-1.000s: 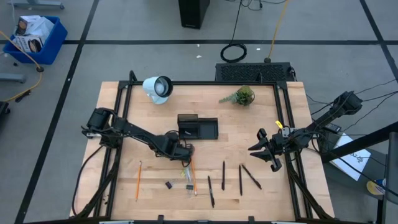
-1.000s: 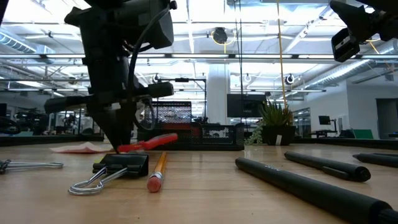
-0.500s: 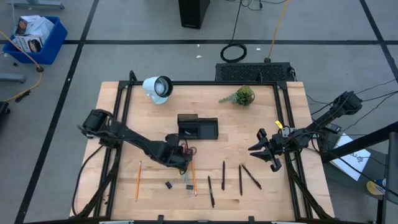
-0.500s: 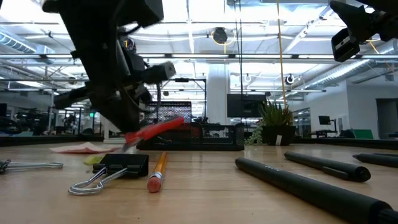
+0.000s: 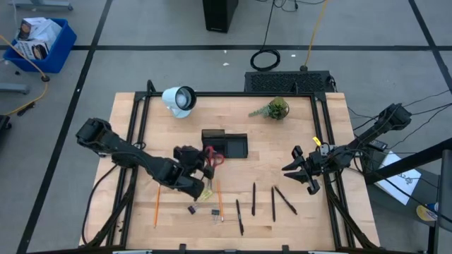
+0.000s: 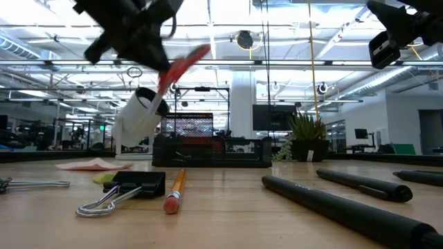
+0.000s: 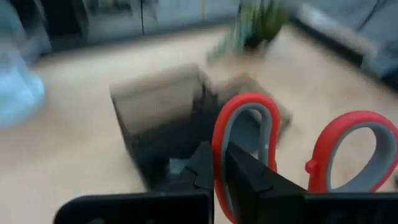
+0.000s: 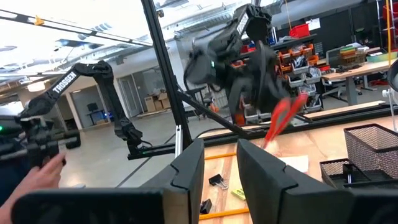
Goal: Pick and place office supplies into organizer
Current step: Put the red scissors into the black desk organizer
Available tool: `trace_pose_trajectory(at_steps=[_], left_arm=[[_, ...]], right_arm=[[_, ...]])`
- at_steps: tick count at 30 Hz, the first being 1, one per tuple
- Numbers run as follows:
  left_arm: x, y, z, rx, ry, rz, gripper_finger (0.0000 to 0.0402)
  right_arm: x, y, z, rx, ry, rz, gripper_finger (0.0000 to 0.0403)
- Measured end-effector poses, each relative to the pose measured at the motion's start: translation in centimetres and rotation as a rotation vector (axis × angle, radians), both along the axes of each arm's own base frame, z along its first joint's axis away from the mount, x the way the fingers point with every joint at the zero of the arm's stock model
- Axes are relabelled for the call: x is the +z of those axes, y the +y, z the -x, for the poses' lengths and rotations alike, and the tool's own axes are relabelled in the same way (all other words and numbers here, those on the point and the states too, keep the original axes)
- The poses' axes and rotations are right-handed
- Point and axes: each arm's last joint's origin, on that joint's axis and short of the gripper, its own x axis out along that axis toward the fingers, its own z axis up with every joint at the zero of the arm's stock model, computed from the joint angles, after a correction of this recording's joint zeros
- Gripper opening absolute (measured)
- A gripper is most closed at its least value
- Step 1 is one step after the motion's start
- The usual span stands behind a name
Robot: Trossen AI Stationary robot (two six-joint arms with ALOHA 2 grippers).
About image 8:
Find cardboard boxes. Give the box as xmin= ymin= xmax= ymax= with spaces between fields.
xmin=144 ymin=92 xmax=172 ymax=113

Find black leader arm handle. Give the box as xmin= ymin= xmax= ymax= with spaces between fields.
xmin=0 ymin=114 xmax=81 ymax=169

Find red scissors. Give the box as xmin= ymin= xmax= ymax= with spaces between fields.
xmin=262 ymin=93 xmax=309 ymax=149

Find shelf with parts bins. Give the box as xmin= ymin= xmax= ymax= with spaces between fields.
xmin=229 ymin=34 xmax=330 ymax=124

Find wooden background table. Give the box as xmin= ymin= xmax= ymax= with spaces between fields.
xmin=322 ymin=58 xmax=398 ymax=106

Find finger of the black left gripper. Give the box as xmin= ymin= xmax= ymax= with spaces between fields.
xmin=248 ymin=77 xmax=275 ymax=115
xmin=272 ymin=73 xmax=295 ymax=104

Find yellow-green sticky note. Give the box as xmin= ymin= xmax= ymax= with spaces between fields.
xmin=230 ymin=188 xmax=246 ymax=202

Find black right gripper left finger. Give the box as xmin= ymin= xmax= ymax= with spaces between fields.
xmin=11 ymin=138 xmax=205 ymax=224

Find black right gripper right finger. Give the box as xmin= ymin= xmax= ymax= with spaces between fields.
xmin=236 ymin=138 xmax=398 ymax=224

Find black binder clip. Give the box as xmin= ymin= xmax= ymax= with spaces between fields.
xmin=208 ymin=174 xmax=229 ymax=190
xmin=200 ymin=198 xmax=213 ymax=215

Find orange pencil with pink eraser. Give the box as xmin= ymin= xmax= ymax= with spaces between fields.
xmin=204 ymin=151 xmax=238 ymax=161
xmin=198 ymin=207 xmax=250 ymax=221

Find black mesh desk organizer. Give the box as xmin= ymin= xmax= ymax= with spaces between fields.
xmin=320 ymin=123 xmax=398 ymax=190

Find pink sticky note pad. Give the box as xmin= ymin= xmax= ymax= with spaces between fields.
xmin=277 ymin=154 xmax=310 ymax=174

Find red storage bin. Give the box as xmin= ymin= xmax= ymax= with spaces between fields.
xmin=289 ymin=23 xmax=311 ymax=39

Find yellow hanging cord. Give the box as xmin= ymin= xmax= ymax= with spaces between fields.
xmin=386 ymin=0 xmax=392 ymax=67

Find person's hand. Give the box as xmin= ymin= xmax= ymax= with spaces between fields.
xmin=0 ymin=152 xmax=68 ymax=224

